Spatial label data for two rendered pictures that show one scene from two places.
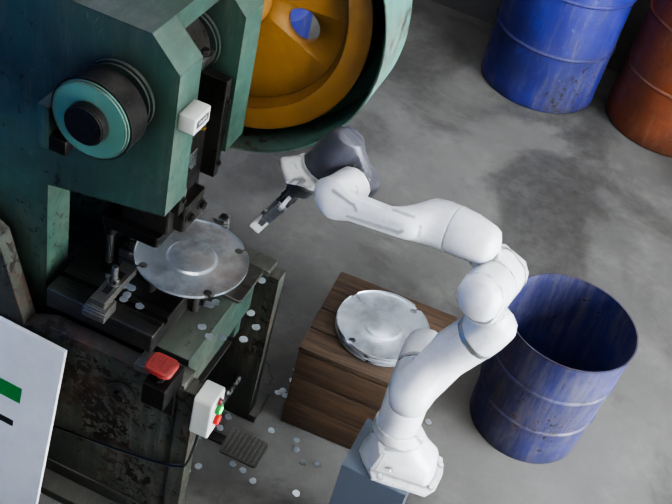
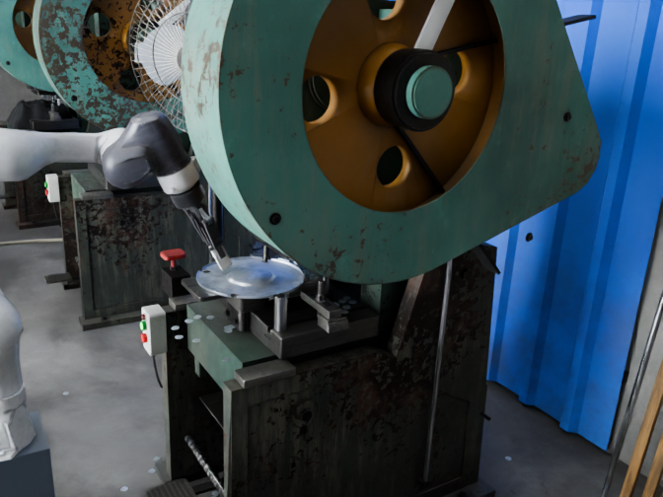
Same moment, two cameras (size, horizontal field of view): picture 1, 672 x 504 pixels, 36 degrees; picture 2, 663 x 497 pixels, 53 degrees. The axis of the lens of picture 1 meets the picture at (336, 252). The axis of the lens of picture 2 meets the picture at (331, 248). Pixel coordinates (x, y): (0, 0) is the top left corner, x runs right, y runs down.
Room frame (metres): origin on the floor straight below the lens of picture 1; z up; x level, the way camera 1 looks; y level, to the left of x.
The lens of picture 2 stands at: (3.23, -0.68, 1.46)
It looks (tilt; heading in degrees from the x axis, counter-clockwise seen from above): 19 degrees down; 135
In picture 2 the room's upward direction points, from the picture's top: 3 degrees clockwise
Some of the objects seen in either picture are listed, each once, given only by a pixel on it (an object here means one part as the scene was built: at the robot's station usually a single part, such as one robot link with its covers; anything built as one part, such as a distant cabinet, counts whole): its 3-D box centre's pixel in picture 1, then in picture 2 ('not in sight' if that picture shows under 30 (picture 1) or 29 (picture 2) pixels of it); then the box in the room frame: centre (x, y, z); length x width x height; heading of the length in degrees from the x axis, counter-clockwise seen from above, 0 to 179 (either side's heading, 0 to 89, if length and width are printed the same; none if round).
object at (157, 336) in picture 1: (145, 268); (290, 305); (1.93, 0.47, 0.68); 0.45 x 0.30 x 0.06; 167
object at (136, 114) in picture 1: (98, 110); not in sight; (1.70, 0.54, 1.31); 0.22 x 0.12 x 0.22; 77
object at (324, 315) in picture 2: not in sight; (322, 300); (2.10, 0.43, 0.76); 0.17 x 0.06 x 0.10; 167
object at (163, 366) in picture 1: (160, 374); (173, 263); (1.56, 0.32, 0.72); 0.07 x 0.06 x 0.08; 77
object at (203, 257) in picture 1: (191, 257); (251, 276); (1.91, 0.35, 0.78); 0.29 x 0.29 x 0.01
